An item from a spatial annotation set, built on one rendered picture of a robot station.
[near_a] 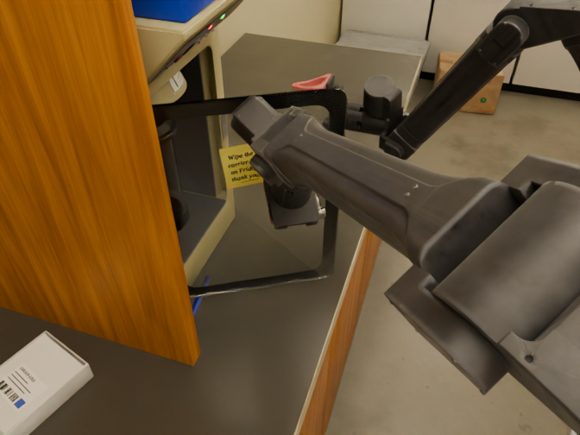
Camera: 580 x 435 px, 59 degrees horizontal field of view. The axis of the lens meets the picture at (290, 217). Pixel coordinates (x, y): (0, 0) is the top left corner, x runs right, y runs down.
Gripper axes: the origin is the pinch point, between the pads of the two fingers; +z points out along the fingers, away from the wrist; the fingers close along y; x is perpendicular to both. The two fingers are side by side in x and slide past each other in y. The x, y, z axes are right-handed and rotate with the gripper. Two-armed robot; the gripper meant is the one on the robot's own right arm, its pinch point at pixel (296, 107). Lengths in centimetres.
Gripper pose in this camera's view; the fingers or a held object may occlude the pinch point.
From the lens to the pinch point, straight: 110.3
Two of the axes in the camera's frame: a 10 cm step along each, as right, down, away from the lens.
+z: -9.5, -2.1, 2.3
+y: 0.0, -7.5, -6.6
